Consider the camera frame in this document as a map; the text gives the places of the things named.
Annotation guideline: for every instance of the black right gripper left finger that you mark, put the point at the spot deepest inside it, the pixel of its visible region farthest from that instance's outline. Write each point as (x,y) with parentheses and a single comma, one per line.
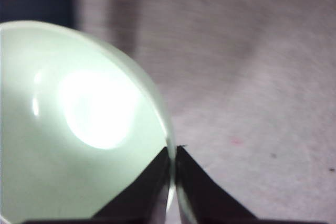
(143,200)

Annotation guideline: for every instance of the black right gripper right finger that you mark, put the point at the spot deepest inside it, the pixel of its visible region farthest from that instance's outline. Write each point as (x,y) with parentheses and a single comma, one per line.
(202,200)

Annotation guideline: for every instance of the green ceramic bowl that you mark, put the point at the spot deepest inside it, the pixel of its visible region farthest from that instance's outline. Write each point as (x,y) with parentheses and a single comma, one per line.
(76,124)

